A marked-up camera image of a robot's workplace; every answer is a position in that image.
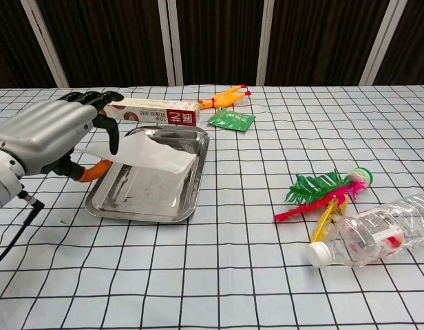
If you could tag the green foil sachet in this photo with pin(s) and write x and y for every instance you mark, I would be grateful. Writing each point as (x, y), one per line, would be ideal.
(232, 120)

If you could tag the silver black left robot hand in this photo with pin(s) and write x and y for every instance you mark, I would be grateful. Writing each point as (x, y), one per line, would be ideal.
(47, 130)

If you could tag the clear plastic water bottle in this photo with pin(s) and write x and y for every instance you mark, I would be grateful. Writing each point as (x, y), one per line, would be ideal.
(370, 233)

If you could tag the yellow rubber chicken toy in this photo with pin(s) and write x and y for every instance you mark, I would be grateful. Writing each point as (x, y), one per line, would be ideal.
(225, 97)

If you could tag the dark folding screen with white frames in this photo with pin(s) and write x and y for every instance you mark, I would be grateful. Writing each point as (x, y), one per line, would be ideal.
(212, 41)

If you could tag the white checked tablecloth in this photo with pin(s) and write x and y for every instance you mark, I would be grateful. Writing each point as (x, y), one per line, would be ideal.
(232, 275)

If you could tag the white translucent baking paper sheet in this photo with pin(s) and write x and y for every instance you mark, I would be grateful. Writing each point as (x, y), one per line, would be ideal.
(150, 151)

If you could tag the colourful feather shuttlecock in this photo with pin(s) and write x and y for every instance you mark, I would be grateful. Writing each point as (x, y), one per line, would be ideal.
(322, 192)

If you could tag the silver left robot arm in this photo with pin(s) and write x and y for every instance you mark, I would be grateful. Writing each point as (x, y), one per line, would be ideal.
(3, 178)

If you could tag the long baking paper box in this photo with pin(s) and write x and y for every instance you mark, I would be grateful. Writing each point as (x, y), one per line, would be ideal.
(153, 111)

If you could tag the stainless steel tray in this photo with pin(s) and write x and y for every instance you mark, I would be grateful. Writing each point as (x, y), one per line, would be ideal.
(143, 196)

